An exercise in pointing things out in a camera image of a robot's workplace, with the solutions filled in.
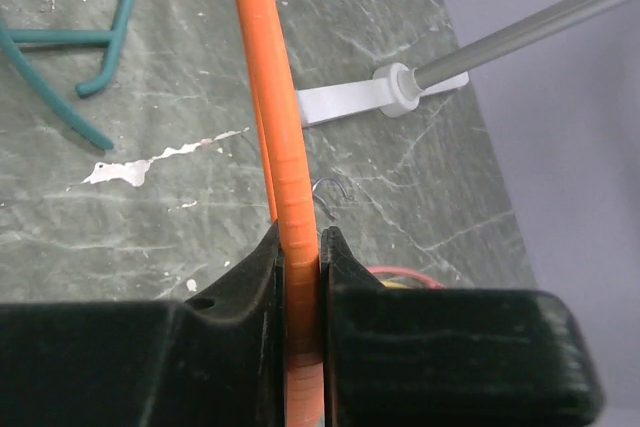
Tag teal plastic hanger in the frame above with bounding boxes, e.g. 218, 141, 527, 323
1, 0, 136, 151

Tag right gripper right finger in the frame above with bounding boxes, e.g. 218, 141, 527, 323
320, 227, 603, 426

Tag pink plastic curved hanger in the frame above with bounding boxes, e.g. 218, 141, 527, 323
368, 265, 445, 289

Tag metal hook clips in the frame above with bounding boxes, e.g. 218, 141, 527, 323
311, 176, 355, 220

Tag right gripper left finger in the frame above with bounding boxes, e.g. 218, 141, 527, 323
1, 227, 286, 426

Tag orange plastic hanger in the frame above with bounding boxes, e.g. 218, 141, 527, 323
236, 0, 324, 426

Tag metal clothes rack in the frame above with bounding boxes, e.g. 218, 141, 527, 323
297, 0, 631, 128

